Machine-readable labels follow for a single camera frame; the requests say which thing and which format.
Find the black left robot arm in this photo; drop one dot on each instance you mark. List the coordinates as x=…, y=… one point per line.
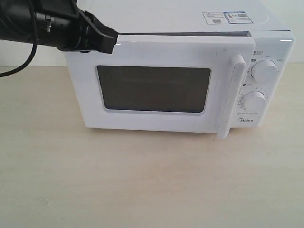
x=57, y=23

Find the white Midea microwave body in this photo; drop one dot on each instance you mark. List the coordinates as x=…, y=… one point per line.
x=273, y=40

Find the upper white power knob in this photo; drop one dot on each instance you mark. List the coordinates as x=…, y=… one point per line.
x=264, y=71

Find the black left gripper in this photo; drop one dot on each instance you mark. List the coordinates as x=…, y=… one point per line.
x=84, y=32

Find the lower white timer knob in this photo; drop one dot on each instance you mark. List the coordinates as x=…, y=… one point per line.
x=254, y=101

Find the white microwave door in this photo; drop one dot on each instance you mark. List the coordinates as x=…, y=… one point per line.
x=162, y=83

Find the blue white label sticker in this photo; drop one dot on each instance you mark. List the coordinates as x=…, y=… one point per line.
x=228, y=17

